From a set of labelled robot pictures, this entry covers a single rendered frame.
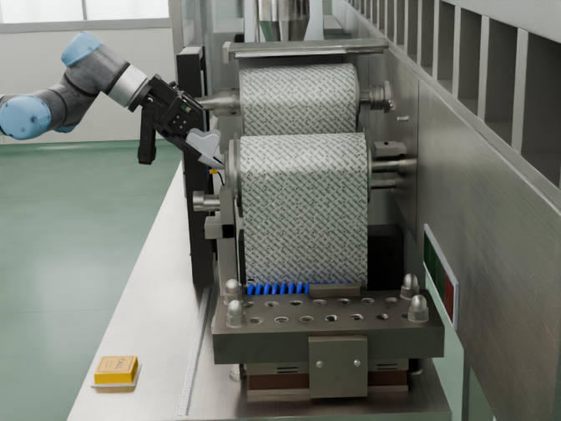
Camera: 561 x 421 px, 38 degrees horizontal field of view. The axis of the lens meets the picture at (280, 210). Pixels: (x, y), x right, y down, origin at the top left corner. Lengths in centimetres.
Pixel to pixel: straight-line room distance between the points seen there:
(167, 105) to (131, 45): 561
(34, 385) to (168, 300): 169
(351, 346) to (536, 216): 69
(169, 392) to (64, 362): 215
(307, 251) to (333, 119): 32
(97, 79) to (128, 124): 574
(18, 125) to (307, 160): 52
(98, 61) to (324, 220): 51
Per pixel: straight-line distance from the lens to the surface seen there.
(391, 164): 159
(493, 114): 100
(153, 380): 157
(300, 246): 157
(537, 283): 80
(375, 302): 153
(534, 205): 79
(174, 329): 175
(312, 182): 153
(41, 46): 736
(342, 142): 155
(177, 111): 156
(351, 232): 157
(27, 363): 370
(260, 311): 150
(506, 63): 99
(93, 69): 157
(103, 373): 157
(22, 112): 149
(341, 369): 144
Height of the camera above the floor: 167
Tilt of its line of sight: 18 degrees down
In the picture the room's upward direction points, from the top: 2 degrees counter-clockwise
